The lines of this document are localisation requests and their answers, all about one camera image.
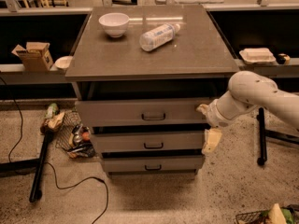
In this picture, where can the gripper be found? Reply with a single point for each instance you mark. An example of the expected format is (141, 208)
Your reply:
(212, 114)

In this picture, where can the grey top drawer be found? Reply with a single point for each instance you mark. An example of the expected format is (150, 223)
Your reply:
(128, 112)

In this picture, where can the grey drawer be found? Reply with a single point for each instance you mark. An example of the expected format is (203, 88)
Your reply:
(128, 112)
(157, 164)
(125, 142)

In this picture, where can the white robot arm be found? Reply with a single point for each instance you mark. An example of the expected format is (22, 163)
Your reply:
(246, 91)

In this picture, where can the grey bottom drawer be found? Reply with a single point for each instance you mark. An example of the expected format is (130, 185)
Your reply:
(157, 164)

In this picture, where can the grey middle drawer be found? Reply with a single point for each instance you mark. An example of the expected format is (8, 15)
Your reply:
(125, 142)

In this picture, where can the grey drawer cabinet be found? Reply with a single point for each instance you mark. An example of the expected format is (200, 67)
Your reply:
(194, 64)

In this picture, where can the black metal leg right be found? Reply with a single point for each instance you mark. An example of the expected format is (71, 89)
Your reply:
(262, 138)

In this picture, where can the black metal leg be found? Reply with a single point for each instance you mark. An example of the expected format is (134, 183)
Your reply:
(262, 138)
(36, 193)

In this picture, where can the white foam takeout container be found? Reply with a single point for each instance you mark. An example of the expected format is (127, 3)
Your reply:
(259, 55)

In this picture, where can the small dark round object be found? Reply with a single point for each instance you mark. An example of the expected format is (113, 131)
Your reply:
(283, 58)

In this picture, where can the clear plastic bottle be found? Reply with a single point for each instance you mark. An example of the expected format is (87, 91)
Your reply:
(158, 36)

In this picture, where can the white ceramic bowl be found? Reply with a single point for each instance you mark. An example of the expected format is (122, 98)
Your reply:
(114, 24)

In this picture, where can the tan crumpled bag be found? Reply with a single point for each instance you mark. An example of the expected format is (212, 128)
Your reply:
(53, 124)

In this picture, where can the green snack bag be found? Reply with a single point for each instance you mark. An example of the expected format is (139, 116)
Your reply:
(52, 110)

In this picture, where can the black metal leg left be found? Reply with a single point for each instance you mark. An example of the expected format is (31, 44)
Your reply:
(36, 193)

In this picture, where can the small white dish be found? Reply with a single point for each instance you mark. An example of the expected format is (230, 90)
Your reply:
(63, 62)

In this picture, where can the brown cardboard box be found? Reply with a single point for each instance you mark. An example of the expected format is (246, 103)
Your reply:
(35, 56)

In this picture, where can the black top drawer handle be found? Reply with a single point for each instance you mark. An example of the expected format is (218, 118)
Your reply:
(153, 116)

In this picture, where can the wire basket bottom right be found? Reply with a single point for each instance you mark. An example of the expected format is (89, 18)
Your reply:
(291, 214)

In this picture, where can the black wire basket left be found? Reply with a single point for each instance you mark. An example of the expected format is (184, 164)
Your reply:
(73, 137)

